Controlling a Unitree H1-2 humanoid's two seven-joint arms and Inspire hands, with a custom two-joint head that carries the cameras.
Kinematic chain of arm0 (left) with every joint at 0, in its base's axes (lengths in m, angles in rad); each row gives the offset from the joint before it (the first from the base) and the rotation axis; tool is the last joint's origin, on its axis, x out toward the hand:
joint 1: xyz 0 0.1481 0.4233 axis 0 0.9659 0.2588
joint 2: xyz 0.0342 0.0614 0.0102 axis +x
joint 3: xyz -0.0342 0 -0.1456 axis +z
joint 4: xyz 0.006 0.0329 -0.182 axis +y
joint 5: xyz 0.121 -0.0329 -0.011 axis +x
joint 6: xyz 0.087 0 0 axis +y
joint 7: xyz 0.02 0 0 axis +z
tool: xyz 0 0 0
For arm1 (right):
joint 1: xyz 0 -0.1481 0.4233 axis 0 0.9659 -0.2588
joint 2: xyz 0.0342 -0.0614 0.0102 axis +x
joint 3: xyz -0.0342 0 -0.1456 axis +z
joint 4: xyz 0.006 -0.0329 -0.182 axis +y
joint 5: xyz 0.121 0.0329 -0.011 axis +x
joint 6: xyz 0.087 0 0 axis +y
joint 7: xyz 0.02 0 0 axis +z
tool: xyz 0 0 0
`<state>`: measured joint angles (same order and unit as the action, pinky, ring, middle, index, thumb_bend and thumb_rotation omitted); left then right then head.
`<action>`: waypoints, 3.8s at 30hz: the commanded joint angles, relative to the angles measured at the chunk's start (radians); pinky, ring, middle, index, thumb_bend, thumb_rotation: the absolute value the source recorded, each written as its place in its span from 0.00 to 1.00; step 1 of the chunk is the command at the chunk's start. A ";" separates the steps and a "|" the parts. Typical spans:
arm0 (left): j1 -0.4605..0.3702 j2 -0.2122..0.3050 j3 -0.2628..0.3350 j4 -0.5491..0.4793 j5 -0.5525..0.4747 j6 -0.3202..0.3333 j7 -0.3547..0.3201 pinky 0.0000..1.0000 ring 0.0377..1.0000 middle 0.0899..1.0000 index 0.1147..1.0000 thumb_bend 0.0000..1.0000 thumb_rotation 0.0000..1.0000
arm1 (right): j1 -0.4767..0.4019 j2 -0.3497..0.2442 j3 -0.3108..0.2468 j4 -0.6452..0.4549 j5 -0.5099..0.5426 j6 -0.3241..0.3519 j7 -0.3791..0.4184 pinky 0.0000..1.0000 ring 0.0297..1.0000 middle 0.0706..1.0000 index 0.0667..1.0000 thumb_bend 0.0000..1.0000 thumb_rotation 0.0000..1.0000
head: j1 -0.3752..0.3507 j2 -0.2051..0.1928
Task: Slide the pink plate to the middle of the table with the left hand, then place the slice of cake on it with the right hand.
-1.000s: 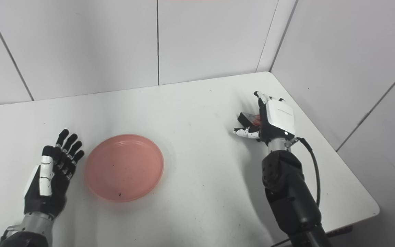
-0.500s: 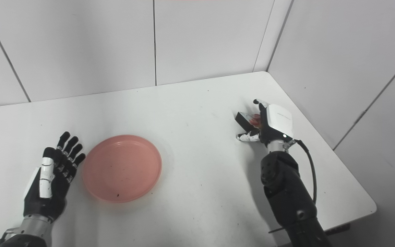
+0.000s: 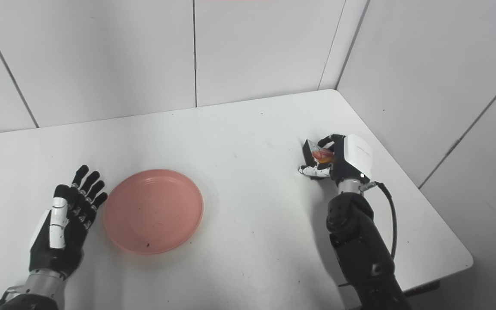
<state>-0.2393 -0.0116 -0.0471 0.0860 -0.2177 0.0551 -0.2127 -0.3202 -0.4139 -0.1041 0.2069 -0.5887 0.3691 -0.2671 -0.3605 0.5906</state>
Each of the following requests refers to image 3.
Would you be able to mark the slice of cake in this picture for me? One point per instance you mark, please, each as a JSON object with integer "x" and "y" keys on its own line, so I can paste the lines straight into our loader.
{"x": 317, "y": 154}

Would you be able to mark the pink plate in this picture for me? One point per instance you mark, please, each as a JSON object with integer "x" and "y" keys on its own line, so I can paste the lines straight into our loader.
{"x": 153, "y": 211}

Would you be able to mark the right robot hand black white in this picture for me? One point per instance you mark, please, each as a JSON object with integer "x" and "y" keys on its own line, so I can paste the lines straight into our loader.
{"x": 342, "y": 161}

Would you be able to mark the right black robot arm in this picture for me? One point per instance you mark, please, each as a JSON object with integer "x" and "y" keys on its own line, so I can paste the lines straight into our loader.
{"x": 362, "y": 249}

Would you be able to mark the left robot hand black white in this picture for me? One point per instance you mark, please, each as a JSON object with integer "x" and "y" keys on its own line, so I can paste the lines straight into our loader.
{"x": 65, "y": 224}

